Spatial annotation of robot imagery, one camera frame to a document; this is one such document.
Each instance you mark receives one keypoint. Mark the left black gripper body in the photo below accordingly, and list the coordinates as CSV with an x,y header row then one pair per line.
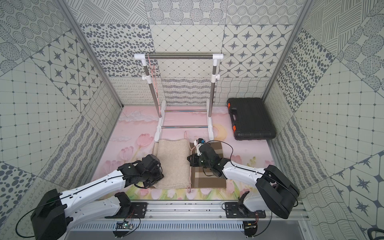
x,y
157,173

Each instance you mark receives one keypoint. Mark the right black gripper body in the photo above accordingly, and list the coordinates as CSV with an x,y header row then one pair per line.
x,y
206,164

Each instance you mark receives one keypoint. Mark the brown plaid scarf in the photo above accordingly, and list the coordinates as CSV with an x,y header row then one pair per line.
x,y
204,178

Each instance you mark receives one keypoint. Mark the beige knitted scarf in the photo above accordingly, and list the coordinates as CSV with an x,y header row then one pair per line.
x,y
176,168

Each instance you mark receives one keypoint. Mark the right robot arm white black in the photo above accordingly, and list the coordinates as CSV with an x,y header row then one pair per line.
x,y
276,192

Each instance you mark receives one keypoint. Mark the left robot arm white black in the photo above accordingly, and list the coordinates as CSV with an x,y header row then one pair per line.
x,y
58,213

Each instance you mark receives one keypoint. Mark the pink floral table mat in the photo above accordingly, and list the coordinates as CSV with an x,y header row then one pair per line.
x,y
133,139

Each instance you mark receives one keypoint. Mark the white steel clothes rack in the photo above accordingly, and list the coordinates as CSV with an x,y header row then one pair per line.
x,y
184,91

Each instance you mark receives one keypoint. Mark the small green circuit board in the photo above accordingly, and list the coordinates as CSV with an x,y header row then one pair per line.
x,y
125,226

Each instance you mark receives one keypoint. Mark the black plastic tool case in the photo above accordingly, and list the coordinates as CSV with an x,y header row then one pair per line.
x,y
250,119

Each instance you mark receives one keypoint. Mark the right black controller box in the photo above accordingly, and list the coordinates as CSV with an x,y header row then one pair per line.
x,y
250,229

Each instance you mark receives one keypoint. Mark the aluminium mounting rail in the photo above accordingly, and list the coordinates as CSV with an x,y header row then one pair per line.
x,y
193,211

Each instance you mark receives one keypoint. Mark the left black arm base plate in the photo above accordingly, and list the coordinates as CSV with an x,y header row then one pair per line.
x,y
136,209

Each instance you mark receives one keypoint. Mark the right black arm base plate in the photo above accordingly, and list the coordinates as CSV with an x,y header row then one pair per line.
x,y
235,211

